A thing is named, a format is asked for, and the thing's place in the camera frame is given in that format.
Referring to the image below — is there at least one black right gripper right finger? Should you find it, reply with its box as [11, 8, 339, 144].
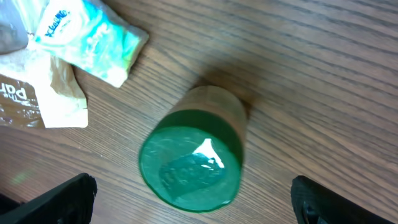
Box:
[290, 175, 392, 224]

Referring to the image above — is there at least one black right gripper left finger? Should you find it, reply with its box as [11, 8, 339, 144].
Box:
[1, 173, 98, 224]

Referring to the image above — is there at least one green lid white jar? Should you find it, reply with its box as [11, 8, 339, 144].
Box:
[139, 85, 248, 213]

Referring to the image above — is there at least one small teal tissue packet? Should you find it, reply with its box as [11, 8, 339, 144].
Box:
[34, 0, 149, 88]

